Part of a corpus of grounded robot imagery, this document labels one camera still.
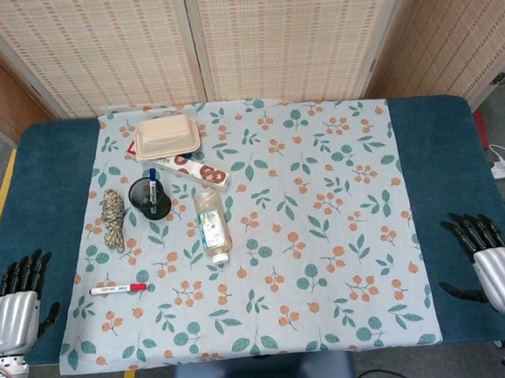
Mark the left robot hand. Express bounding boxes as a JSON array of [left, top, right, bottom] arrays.
[[0, 247, 65, 355]]

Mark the woven folding screen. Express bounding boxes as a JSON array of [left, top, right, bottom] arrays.
[[0, 0, 505, 148]]

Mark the braided rope bundle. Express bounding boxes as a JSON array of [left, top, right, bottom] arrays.
[[99, 187, 130, 254]]

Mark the long cookie box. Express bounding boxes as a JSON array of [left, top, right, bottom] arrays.
[[125, 132, 233, 201]]

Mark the red marker pen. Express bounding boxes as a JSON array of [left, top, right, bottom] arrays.
[[88, 282, 147, 298]]

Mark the blue table cover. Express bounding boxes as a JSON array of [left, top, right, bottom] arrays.
[[0, 84, 505, 378]]

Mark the floral patterned tablecloth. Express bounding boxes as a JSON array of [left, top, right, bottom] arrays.
[[38, 82, 444, 375]]

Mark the beige lidded food container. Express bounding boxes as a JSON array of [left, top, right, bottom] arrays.
[[132, 113, 202, 161]]

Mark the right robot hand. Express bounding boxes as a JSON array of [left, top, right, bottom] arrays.
[[433, 209, 505, 320]]

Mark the blue marker pen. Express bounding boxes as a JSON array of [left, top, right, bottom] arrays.
[[146, 168, 160, 207]]

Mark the clear plastic drink bottle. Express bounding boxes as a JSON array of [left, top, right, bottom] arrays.
[[191, 188, 235, 267]]

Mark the black mesh pen holder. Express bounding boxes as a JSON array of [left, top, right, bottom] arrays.
[[127, 174, 174, 222]]

